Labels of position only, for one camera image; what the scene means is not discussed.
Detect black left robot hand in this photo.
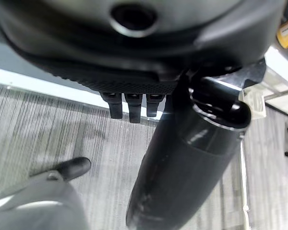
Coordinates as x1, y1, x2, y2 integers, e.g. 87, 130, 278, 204
0, 0, 287, 230

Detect dark robot foot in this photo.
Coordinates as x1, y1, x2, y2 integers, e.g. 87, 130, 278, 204
54, 157, 92, 182

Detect white metal table leg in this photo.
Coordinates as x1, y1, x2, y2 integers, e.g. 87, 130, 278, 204
239, 138, 251, 218

